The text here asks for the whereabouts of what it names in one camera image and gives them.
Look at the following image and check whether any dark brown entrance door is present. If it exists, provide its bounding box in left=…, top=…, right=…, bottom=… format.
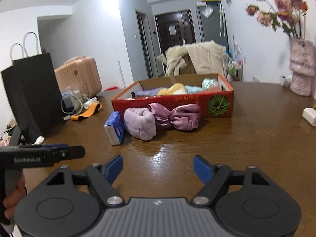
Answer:
left=155, top=10, right=196, bottom=54

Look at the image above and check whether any wooden chair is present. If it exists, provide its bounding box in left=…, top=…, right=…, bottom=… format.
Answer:
left=179, top=55, right=196, bottom=75

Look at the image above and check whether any white charger block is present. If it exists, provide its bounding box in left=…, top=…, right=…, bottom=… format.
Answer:
left=302, top=108, right=316, bottom=126

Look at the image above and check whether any grey refrigerator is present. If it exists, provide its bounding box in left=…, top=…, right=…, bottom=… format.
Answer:
left=196, top=1, right=229, bottom=53

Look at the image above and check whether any dried pink flower bouquet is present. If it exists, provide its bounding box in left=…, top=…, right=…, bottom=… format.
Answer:
left=245, top=0, right=308, bottom=42

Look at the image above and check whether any crumpled white tissue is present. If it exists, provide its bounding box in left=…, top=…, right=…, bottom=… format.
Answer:
left=33, top=136, right=45, bottom=145

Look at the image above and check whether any lilac fluffy headband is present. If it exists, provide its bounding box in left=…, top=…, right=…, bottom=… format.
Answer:
left=124, top=108, right=157, bottom=141

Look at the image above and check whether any pale green mesh ball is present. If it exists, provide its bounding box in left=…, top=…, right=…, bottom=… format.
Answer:
left=201, top=78, right=219, bottom=90

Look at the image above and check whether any pink hard-shell suitcase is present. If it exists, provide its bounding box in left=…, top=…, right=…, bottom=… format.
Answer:
left=54, top=56, right=102, bottom=98

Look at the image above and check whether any small white jar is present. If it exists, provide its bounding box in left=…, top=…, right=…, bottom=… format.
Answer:
left=280, top=75, right=292, bottom=88

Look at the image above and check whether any blue tissue pack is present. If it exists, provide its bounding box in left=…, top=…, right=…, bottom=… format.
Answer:
left=103, top=111, right=125, bottom=146

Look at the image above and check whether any blue fluffy plush toy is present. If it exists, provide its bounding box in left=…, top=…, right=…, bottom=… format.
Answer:
left=185, top=85, right=203, bottom=94

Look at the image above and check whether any small white bottle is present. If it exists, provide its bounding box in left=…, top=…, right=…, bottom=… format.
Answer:
left=83, top=97, right=99, bottom=110

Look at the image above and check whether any purple cloth in box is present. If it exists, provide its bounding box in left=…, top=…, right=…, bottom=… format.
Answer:
left=136, top=87, right=163, bottom=97

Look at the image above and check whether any orange strap band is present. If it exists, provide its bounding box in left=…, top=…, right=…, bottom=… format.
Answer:
left=70, top=103, right=102, bottom=121

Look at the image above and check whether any beige coat on chair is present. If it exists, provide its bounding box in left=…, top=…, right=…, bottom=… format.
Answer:
left=157, top=41, right=229, bottom=76

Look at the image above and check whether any black paper shopping bag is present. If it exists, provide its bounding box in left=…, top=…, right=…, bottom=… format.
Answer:
left=1, top=32, right=64, bottom=143

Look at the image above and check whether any purple satin bow scrunchie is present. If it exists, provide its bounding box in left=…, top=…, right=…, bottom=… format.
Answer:
left=148, top=103, right=201, bottom=131

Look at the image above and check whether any pink textured vase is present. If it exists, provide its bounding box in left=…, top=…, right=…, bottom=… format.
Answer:
left=289, top=38, right=315, bottom=97

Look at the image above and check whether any person's left hand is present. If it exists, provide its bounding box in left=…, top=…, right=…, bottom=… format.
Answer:
left=3, top=173, right=27, bottom=220

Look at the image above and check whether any white yellow sheep plush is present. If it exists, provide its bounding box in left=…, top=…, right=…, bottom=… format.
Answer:
left=157, top=83, right=189, bottom=96

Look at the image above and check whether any red cardboard box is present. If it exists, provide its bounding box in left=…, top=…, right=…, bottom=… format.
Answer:
left=111, top=73, right=234, bottom=118

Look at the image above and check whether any clear glass jar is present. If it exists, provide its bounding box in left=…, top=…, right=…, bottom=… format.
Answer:
left=80, top=82, right=90, bottom=98

